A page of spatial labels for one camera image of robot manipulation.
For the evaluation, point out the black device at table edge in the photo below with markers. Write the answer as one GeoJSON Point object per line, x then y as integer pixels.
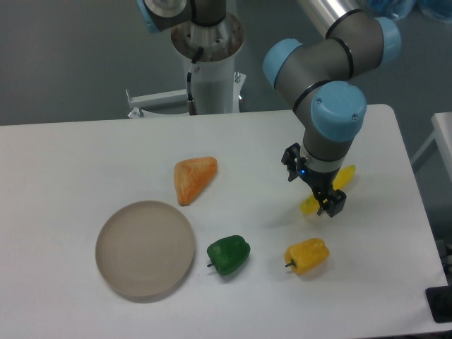
{"type": "Point", "coordinates": [439, 301]}

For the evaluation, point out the white side table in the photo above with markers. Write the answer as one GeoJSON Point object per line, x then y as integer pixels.
{"type": "Point", "coordinates": [439, 139]}

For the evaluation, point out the beige round plate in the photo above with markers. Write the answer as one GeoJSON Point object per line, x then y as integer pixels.
{"type": "Point", "coordinates": [145, 250]}

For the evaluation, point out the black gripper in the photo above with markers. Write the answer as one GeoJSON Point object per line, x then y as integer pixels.
{"type": "Point", "coordinates": [331, 201]}

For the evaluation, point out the yellow bell pepper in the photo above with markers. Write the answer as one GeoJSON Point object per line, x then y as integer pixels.
{"type": "Point", "coordinates": [304, 256]}

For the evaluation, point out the blue plastic bag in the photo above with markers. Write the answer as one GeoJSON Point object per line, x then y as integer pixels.
{"type": "Point", "coordinates": [438, 10]}

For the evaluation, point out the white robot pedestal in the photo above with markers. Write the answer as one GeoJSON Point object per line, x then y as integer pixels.
{"type": "Point", "coordinates": [211, 83]}

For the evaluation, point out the orange triangular bread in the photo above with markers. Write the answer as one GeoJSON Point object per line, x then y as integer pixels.
{"type": "Point", "coordinates": [192, 176]}

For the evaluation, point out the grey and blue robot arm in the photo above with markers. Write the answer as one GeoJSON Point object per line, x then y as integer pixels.
{"type": "Point", "coordinates": [313, 81]}

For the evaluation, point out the green bell pepper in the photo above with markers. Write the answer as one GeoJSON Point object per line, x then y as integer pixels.
{"type": "Point", "coordinates": [228, 254]}

